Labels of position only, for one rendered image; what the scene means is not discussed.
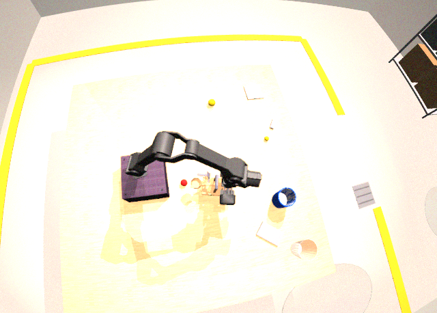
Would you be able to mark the blue cup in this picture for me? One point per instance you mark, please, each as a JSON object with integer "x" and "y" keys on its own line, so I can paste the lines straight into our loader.
{"x": 284, "y": 198}

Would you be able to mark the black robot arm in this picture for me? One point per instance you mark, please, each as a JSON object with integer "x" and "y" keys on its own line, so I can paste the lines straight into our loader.
{"x": 233, "y": 170}

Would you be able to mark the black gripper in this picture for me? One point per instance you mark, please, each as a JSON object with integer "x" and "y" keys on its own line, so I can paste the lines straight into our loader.
{"x": 227, "y": 196}

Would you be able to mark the clear plastic cup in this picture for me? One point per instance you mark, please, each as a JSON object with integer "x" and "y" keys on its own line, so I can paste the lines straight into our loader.
{"x": 307, "y": 250}

